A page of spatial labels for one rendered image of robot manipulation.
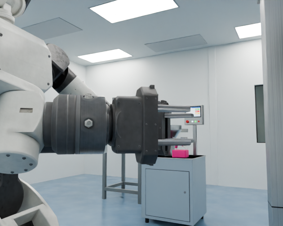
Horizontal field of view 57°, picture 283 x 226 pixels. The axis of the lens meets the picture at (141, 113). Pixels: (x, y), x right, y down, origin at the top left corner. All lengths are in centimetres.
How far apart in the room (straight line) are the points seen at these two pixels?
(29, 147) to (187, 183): 264
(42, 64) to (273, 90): 58
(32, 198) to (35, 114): 43
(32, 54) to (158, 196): 257
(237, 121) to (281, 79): 487
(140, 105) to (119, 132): 5
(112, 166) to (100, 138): 631
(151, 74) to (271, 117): 566
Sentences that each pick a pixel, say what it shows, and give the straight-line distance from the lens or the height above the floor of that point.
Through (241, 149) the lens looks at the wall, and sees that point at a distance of 553.
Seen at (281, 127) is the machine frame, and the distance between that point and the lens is 67.
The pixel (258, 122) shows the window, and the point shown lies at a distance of 560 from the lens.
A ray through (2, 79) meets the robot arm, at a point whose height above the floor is 108.
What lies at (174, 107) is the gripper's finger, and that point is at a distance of 42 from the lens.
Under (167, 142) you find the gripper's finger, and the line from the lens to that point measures 41.
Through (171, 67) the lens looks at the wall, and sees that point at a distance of 608.
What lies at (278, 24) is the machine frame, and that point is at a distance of 72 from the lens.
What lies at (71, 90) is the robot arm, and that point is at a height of 116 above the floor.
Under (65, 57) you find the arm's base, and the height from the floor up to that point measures 127.
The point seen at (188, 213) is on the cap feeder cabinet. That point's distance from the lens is 300.
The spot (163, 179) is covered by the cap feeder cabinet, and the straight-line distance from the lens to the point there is 303.
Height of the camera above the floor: 101
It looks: 5 degrees up
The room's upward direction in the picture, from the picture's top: straight up
